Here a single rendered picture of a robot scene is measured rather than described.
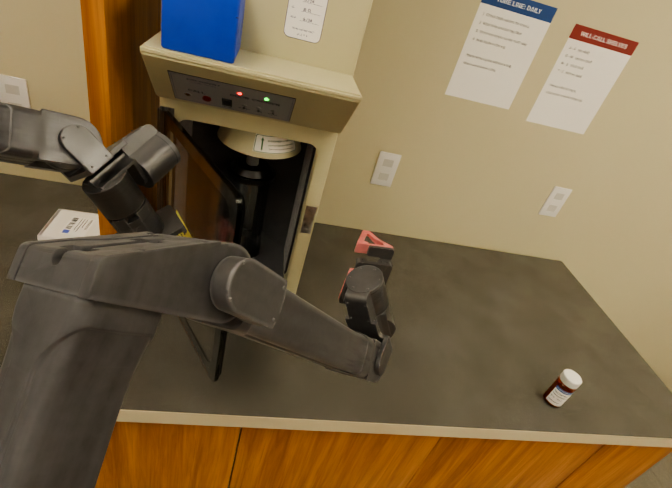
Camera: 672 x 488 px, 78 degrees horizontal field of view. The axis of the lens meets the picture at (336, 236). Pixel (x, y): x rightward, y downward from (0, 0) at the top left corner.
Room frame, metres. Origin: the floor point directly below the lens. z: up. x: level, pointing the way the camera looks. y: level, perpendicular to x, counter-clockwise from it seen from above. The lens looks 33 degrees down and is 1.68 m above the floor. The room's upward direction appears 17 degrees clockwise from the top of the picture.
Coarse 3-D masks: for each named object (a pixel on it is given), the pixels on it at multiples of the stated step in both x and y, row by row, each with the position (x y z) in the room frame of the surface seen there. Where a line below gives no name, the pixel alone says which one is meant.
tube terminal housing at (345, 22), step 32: (256, 0) 0.72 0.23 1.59; (352, 0) 0.75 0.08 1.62; (256, 32) 0.72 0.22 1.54; (352, 32) 0.76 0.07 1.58; (320, 64) 0.75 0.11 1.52; (352, 64) 0.76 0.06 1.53; (256, 128) 0.72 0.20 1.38; (288, 128) 0.74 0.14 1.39; (320, 160) 0.76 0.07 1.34; (320, 192) 0.76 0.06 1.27; (288, 288) 0.76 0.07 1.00
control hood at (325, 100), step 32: (160, 32) 0.66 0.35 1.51; (160, 64) 0.59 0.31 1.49; (192, 64) 0.59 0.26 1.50; (224, 64) 0.60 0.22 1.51; (256, 64) 0.65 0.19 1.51; (288, 64) 0.70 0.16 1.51; (160, 96) 0.65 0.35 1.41; (288, 96) 0.64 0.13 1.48; (320, 96) 0.64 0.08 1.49; (352, 96) 0.65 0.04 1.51; (320, 128) 0.72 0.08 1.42
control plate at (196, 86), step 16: (176, 80) 0.62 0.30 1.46; (192, 80) 0.61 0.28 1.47; (208, 80) 0.61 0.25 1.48; (176, 96) 0.65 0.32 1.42; (192, 96) 0.65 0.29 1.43; (208, 96) 0.65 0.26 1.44; (224, 96) 0.65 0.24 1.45; (240, 96) 0.65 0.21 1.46; (256, 96) 0.64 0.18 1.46; (272, 96) 0.64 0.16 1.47; (256, 112) 0.68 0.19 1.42; (288, 112) 0.68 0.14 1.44
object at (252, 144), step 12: (228, 132) 0.76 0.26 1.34; (240, 132) 0.75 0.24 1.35; (252, 132) 0.75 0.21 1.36; (228, 144) 0.75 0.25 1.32; (240, 144) 0.74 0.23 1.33; (252, 144) 0.74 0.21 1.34; (264, 144) 0.75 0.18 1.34; (276, 144) 0.76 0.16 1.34; (288, 144) 0.78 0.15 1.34; (300, 144) 0.84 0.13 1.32; (252, 156) 0.74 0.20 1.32; (264, 156) 0.74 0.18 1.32; (276, 156) 0.76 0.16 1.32; (288, 156) 0.78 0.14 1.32
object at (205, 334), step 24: (168, 120) 0.64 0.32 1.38; (192, 144) 0.57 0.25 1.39; (192, 168) 0.56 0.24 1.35; (216, 168) 0.52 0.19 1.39; (168, 192) 0.63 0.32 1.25; (192, 192) 0.56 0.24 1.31; (216, 192) 0.50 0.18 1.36; (192, 216) 0.55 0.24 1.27; (216, 216) 0.49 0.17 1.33; (240, 216) 0.46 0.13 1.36; (216, 240) 0.49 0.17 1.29; (192, 336) 0.53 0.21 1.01; (216, 336) 0.46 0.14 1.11; (216, 360) 0.46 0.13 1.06
